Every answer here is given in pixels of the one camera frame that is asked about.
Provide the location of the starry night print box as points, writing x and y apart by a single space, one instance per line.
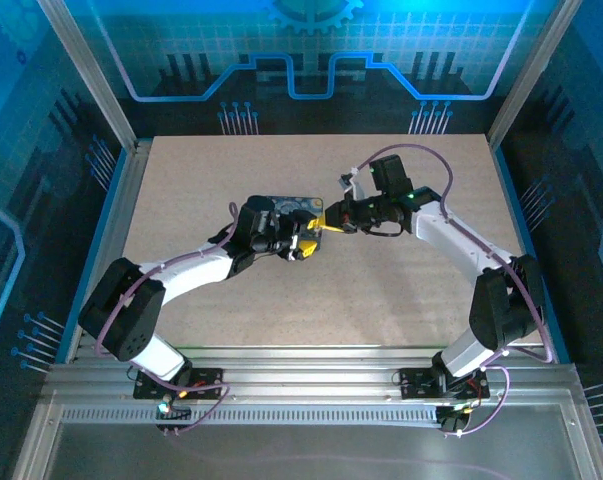
286 205

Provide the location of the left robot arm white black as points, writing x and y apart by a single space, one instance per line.
196 272

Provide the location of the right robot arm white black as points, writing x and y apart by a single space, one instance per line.
446 230

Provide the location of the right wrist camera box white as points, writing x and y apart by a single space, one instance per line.
353 185

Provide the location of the aluminium mounting rail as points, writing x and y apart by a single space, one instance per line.
306 370

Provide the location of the aluminium side rail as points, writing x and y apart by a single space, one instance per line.
133 170

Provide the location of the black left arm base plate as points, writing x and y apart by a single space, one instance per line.
206 387

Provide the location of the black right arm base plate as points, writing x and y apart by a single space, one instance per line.
416 385

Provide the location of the aluminium frame post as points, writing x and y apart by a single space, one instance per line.
531 75
91 75

